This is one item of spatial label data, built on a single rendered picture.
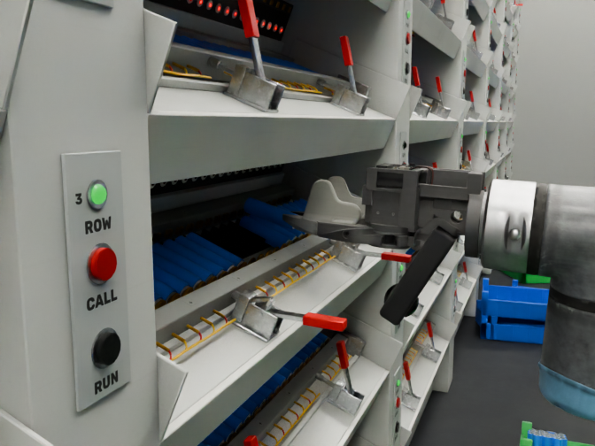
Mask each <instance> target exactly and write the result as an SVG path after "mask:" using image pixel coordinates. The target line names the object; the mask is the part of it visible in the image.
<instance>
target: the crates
mask: <svg viewBox="0 0 595 446"><path fill-rule="evenodd" d="M500 271H501V270H500ZM501 272H503V273H505V274H507V275H508V276H510V277H512V278H513V279H514V280H513V282H512V287H509V286H497V285H489V278H483V291H482V300H476V309H475V321H476V322H477V324H478V325H479V326H480V327H481V332H480V338H481V339H489V340H499V341H508V342H526V343H535V344H543V340H544V331H545V317H546V310H547V303H548V295H549V289H544V288H529V287H522V286H518V281H519V282H520V283H521V284H530V283H550V279H551V277H544V276H538V275H530V274H526V273H516V272H508V271H501Z"/></svg>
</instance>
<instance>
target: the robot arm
mask: <svg viewBox="0 0 595 446"><path fill-rule="evenodd" d="M484 182H485V172H481V171H469V170H456V169H444V168H431V167H430V166H426V165H415V163H409V165H407V164H402V165H400V164H387V163H383V164H380V165H376V167H367V172H366V184H365V185H363V190H362V198H359V197H354V196H352V195H351V194H350V192H349V189H348V187H347V185H346V182H345V180H344V178H342V177H340V176H332V177H330V178H329V179H328V180H317V181H316V182H315V183H314V184H313V186H312V189H311V192H310V195H309V198H308V201H307V204H306V207H305V211H291V212H293V213H295V214H297V215H292V214H283V215H282V219H283V220H284V221H285V222H287V223H288V224H289V225H291V226H292V227H294V228H295V229H296V230H299V231H302V232H305V233H308V234H310V235H318V236H319V237H323V238H327V239H331V240H336V241H340V242H351V243H360V244H368V245H370V246H373V247H377V248H384V249H397V250H406V249H409V248H410V247H411V248H412V249H413V250H415V251H418V250H419V252H418V254H417V255H416V257H415V258H414V260H413V262H412V263H411V264H410V265H409V267H408V268H407V270H406V272H405V273H404V275H403V276H402V278H401V279H400V281H399V282H398V283H397V284H395V285H393V286H391V287H390V288H389V289H388V290H387V291H386V293H385V296H384V305H383V307H382V309H381V310H380V315H381V316H382V317H383V318H385V319H386V320H388V321H389V322H390V323H391V324H393V325H395V326H397V325H399V324H400V322H401V321H402V319H403V318H404V317H408V316H410V315H412V314H413V313H414V312H415V311H416V309H417V307H418V304H419V297H418V296H419V294H420V293H421V292H422V290H423V289H424V287H425V286H426V285H427V283H428V282H429V280H430V278H431V277H432V275H433V274H434V272H435V271H436V269H437V268H438V267H439V265H440V264H441V263H442V261H443V260H444V258H445V256H446V255H447V253H448V252H449V250H450V249H451V247H452V246H453V244H454V243H455V242H456V241H457V239H458V238H459V236H460V235H465V239H464V253H465V257H470V258H479V257H480V254H481V264H482V267H483V268H488V269H494V270H501V271H508V272H516V273H526V274H530V275H538V276H544V277H551V279H550V289H549V295H548V303H547V310H546V317H545V331H544V340H543V347H542V355H541V362H538V367H539V368H540V371H539V388H540V391H541V393H542V395H543V396H544V397H545V398H546V399H547V400H548V401H549V402H550V403H551V404H553V405H555V406H556V407H559V408H561V409H562V410H563V411H566V412H568V413H570V414H573V415H575V416H577V417H580V418H583V419H589V420H593V421H595V187H583V186H571V185H560V184H549V185H548V184H545V183H538V184H537V183H536V182H533V181H510V180H498V179H493V180H492V181H491V183H490V186H489V189H488V192H487V188H484ZM455 211H459V212H461V214H462V215H463V219H457V218H456V217H455V216H454V212H455ZM362 214H363V215H362Z"/></svg>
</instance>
